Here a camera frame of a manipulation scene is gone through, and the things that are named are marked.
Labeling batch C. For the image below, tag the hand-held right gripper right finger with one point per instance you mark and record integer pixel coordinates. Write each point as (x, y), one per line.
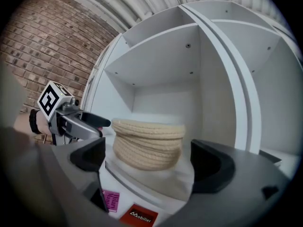
(213, 169)

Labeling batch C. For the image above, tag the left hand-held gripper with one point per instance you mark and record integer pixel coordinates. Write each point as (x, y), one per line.
(50, 100)

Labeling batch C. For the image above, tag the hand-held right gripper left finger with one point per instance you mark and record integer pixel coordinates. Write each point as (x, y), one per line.
(91, 155)

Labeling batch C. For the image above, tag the beige woven rope basket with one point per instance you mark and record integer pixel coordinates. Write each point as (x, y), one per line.
(148, 145)

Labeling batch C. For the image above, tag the white shelving unit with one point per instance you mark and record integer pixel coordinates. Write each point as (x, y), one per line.
(170, 63)

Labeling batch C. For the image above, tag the person's left forearm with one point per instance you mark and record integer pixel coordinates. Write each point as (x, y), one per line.
(45, 125)

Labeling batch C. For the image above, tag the pink book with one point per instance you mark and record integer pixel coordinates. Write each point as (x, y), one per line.
(112, 201)

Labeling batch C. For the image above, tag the black wristband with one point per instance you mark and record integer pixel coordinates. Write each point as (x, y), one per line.
(35, 122)

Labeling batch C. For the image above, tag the red book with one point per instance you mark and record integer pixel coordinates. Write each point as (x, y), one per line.
(139, 216)

